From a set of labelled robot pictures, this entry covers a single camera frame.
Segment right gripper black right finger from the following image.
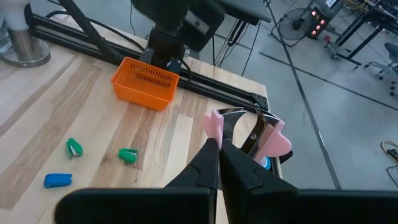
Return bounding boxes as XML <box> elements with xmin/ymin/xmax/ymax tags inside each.
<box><xmin>220</xmin><ymin>139</ymin><xmax>398</xmax><ymax>224</ymax></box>

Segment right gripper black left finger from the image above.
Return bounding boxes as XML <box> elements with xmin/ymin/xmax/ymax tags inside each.
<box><xmin>54</xmin><ymin>138</ymin><xmax>220</xmax><ymax>224</ymax></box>

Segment green mini stapler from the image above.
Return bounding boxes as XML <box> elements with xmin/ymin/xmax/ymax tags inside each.
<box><xmin>65</xmin><ymin>138</ymin><xmax>84</xmax><ymax>160</ymax></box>
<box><xmin>117</xmin><ymin>147</ymin><xmax>139</xmax><ymax>165</ymax></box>

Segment blue mini stapler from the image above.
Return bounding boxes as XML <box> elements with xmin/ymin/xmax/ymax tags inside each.
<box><xmin>44</xmin><ymin>173</ymin><xmax>73</xmax><ymax>189</ymax></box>

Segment blue tape roll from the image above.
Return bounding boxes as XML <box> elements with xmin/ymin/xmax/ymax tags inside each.
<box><xmin>259</xmin><ymin>156</ymin><xmax>272</xmax><ymax>170</ymax></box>

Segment orange plastic basket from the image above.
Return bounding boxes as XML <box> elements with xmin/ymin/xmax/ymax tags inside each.
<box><xmin>111</xmin><ymin>57</ymin><xmax>180</xmax><ymax>112</ymax></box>

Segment black floor fan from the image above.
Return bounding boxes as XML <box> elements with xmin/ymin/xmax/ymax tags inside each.
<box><xmin>277</xmin><ymin>7</ymin><xmax>312</xmax><ymax>41</ymax></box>

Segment black box red lights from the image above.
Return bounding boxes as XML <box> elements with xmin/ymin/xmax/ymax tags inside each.
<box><xmin>306</xmin><ymin>5</ymin><xmax>331</xmax><ymax>40</ymax></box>

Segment black desk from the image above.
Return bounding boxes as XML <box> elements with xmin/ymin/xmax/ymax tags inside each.
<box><xmin>214</xmin><ymin>0</ymin><xmax>273</xmax><ymax>26</ymax></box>

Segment office chair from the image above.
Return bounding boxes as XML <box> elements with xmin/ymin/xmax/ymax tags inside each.
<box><xmin>363</xmin><ymin>42</ymin><xmax>398</xmax><ymax>97</ymax></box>

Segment metal lamp base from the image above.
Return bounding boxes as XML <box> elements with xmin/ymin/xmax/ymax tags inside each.
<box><xmin>0</xmin><ymin>26</ymin><xmax>52</xmax><ymax>68</ymax></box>

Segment black aluminium table frame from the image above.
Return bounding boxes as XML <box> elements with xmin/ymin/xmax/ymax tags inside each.
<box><xmin>30</xmin><ymin>0</ymin><xmax>270</xmax><ymax>113</ymax></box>

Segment yellow black cable bundle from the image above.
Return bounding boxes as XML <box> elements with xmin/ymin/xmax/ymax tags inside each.
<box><xmin>381</xmin><ymin>139</ymin><xmax>398</xmax><ymax>189</ymax></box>

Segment black desk frame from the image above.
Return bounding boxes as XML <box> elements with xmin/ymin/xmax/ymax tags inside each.
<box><xmin>334</xmin><ymin>0</ymin><xmax>398</xmax><ymax>68</ymax></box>

